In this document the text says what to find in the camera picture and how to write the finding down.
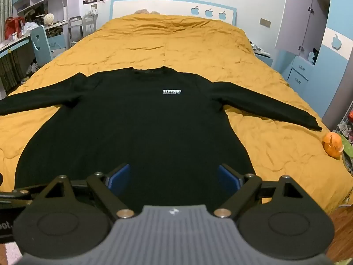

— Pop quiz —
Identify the blue and white wardrobe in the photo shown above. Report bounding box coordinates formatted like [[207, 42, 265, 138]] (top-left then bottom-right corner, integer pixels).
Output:
[[274, 0, 353, 127]]

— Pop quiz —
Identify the white and blue headboard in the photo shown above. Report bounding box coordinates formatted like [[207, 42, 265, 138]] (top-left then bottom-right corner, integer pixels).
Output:
[[110, 0, 237, 27]]

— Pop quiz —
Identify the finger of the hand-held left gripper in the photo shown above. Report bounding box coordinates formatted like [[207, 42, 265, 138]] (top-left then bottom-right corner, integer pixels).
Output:
[[0, 188, 45, 208]]

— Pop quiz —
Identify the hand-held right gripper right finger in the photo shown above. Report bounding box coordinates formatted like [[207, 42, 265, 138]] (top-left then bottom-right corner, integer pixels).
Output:
[[214, 163, 307, 218]]

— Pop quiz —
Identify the white plastic bag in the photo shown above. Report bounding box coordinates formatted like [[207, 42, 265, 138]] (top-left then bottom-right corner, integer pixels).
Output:
[[22, 22, 39, 35]]

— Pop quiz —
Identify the mustard yellow quilt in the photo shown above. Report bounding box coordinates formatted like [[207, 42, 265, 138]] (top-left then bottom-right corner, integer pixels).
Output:
[[0, 14, 346, 216]]

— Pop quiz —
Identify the black long-sleeve shirt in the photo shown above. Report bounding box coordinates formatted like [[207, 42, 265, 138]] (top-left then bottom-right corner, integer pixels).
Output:
[[0, 66, 323, 209]]

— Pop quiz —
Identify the red bag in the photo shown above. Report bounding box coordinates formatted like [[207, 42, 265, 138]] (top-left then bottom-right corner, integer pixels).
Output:
[[5, 17, 26, 40]]

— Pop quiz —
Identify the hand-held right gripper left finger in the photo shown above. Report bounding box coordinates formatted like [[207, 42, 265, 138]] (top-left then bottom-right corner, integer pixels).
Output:
[[41, 163, 135, 218]]

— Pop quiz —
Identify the white trolley rack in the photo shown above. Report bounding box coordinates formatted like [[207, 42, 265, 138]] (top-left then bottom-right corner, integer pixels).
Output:
[[68, 14, 97, 49]]

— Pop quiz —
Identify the white nightstand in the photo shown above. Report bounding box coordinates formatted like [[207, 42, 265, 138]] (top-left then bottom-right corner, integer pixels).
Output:
[[250, 41, 274, 67]]

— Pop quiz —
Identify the blue chair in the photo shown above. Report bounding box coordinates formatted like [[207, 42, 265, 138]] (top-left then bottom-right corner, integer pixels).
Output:
[[30, 25, 53, 67]]

